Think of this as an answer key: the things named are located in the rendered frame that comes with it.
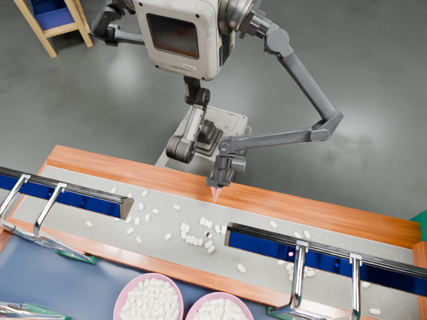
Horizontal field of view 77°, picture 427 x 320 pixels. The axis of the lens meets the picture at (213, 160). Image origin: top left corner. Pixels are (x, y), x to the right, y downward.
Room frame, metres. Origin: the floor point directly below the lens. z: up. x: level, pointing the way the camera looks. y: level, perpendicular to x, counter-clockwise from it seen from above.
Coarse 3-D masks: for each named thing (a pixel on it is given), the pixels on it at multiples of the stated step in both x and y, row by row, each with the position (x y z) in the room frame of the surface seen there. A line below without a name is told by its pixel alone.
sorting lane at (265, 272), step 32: (128, 192) 0.59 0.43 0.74; (160, 192) 0.57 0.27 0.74; (64, 224) 0.45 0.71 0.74; (96, 224) 0.44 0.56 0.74; (128, 224) 0.43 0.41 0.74; (160, 224) 0.41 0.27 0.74; (192, 224) 0.40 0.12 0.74; (224, 224) 0.39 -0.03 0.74; (256, 224) 0.38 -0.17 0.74; (288, 224) 0.37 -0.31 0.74; (160, 256) 0.27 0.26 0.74; (192, 256) 0.26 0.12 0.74; (224, 256) 0.25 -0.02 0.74; (256, 256) 0.24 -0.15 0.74; (384, 256) 0.20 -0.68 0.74; (288, 288) 0.11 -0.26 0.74; (320, 288) 0.10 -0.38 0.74; (384, 288) 0.08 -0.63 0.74
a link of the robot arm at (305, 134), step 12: (276, 132) 0.64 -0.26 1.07; (288, 132) 0.63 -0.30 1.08; (300, 132) 0.62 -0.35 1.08; (312, 132) 0.60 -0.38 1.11; (324, 132) 0.60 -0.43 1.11; (228, 144) 0.62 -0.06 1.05; (240, 144) 0.61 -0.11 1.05; (252, 144) 0.61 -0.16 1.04; (264, 144) 0.61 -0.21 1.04; (276, 144) 0.60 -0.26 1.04
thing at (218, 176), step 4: (216, 168) 0.56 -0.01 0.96; (216, 172) 0.54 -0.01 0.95; (220, 172) 0.54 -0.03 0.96; (224, 172) 0.54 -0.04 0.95; (216, 176) 0.53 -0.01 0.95; (220, 176) 0.53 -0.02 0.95; (224, 176) 0.53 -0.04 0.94; (208, 180) 0.52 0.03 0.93; (212, 180) 0.52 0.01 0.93; (216, 180) 0.52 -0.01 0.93; (220, 180) 0.51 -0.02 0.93; (224, 180) 0.52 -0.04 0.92; (228, 180) 0.53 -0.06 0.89; (220, 184) 0.50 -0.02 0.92; (224, 184) 0.50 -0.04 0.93; (228, 184) 0.49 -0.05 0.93
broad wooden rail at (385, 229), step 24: (72, 168) 0.75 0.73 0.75; (96, 168) 0.73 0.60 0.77; (120, 168) 0.72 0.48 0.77; (144, 168) 0.70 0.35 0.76; (168, 192) 0.57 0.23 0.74; (192, 192) 0.55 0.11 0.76; (240, 192) 0.53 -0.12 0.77; (264, 192) 0.52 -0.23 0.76; (288, 216) 0.40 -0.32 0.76; (312, 216) 0.39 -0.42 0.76; (336, 216) 0.38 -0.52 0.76; (360, 216) 0.37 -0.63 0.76; (384, 216) 0.36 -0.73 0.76; (384, 240) 0.26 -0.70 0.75; (408, 240) 0.25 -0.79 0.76
